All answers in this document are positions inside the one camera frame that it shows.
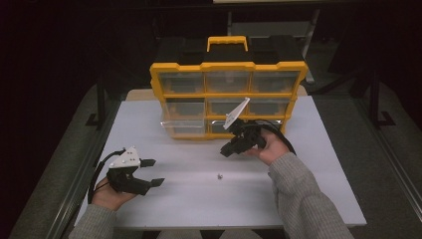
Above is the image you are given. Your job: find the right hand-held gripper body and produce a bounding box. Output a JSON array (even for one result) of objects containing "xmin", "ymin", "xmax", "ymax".
[{"xmin": 222, "ymin": 97, "xmax": 268, "ymax": 155}]

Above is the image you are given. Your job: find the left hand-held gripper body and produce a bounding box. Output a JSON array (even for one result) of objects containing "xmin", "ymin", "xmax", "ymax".
[{"xmin": 105, "ymin": 146, "xmax": 152, "ymax": 196}]

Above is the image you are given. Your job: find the clear pulled-out drawer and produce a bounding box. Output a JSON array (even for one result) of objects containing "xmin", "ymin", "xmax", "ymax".
[{"xmin": 159, "ymin": 113, "xmax": 207, "ymax": 136}]

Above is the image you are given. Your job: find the yellow black organizer cabinet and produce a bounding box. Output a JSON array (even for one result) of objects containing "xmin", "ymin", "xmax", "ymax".
[{"xmin": 148, "ymin": 35, "xmax": 310, "ymax": 141}]

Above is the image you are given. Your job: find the person's left hand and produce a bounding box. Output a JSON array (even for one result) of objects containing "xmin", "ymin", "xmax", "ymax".
[{"xmin": 92, "ymin": 176, "xmax": 138, "ymax": 212}]

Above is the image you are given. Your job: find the person's right hand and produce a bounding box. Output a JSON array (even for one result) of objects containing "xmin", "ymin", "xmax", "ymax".
[{"xmin": 244, "ymin": 127, "xmax": 291, "ymax": 167}]

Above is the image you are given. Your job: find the set of clear plastic drawers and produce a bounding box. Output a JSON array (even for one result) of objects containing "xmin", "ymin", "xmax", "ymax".
[{"xmin": 157, "ymin": 71, "xmax": 302, "ymax": 134}]

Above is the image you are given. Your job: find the black metal stand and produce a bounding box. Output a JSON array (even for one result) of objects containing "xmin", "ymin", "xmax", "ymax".
[
  {"xmin": 368, "ymin": 68, "xmax": 397, "ymax": 129},
  {"xmin": 85, "ymin": 74, "xmax": 107, "ymax": 128}
]

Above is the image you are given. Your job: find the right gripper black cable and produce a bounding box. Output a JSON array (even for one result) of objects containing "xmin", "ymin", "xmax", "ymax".
[{"xmin": 245, "ymin": 119, "xmax": 298, "ymax": 156}]

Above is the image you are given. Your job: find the aluminium rail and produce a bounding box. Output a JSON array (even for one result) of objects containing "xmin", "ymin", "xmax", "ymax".
[
  {"xmin": 352, "ymin": 98, "xmax": 422, "ymax": 213},
  {"xmin": 43, "ymin": 99, "xmax": 122, "ymax": 239}
]

